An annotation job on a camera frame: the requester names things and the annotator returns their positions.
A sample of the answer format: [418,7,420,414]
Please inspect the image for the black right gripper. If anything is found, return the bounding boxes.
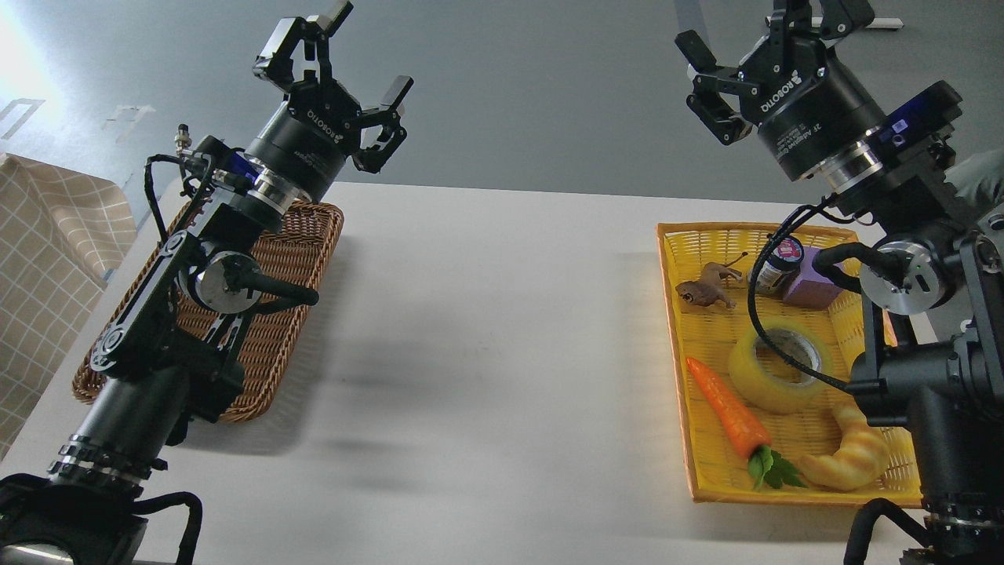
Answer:
[675,1,886,181]

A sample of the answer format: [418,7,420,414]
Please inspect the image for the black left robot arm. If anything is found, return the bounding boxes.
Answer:
[2,1,413,564]

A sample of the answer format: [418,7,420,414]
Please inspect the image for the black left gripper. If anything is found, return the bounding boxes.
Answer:
[246,1,415,202]

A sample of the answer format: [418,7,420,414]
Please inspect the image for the purple foam block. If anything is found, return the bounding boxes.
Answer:
[781,246,843,310]

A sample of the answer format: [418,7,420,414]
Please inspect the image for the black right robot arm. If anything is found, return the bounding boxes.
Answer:
[675,1,1003,564]

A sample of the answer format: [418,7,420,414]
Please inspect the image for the brown wicker basket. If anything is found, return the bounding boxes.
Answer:
[71,202,344,423]

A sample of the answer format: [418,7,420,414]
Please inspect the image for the toy croissant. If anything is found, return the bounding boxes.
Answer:
[796,401,890,491]

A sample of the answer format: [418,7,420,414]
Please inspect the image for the orange toy carrot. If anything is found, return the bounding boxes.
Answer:
[686,356,807,490]

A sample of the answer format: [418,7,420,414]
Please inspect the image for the brown toy animal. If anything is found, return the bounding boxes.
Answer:
[674,251,748,310]

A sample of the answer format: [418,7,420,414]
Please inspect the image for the beige checkered cloth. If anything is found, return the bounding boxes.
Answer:
[1,153,136,454]

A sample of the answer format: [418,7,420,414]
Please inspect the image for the yellow plastic basket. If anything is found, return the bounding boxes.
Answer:
[656,222,922,509]

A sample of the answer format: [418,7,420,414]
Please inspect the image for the yellow tape roll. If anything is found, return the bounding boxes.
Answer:
[728,317,833,414]

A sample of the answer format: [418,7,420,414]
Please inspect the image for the white metal stand base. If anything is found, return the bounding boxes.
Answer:
[811,16,904,31]

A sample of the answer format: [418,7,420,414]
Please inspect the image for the small dark jar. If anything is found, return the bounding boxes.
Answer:
[755,236,806,296]

